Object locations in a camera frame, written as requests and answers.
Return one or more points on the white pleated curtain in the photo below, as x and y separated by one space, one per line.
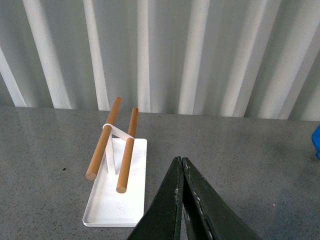
232 58

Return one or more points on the blue microfiber cloth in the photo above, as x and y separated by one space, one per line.
315 137

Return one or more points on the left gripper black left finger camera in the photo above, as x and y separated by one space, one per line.
162 221

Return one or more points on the white rack with wooden bars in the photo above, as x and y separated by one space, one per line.
118 170

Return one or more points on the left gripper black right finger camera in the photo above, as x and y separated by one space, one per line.
206 215

